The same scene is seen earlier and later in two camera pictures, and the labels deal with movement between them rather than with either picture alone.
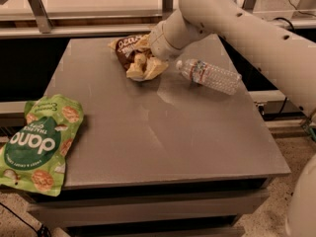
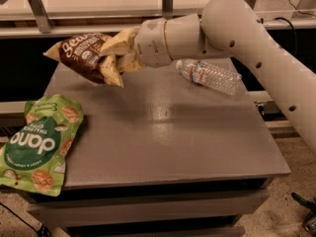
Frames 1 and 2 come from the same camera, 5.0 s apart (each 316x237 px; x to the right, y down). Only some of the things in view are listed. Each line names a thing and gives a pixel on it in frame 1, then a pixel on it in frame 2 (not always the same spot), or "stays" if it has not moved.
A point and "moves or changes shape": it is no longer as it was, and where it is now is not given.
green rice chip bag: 34,153 stays
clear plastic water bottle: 209,74 stays
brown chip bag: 134,54 moves or changes shape
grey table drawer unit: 180,209 stays
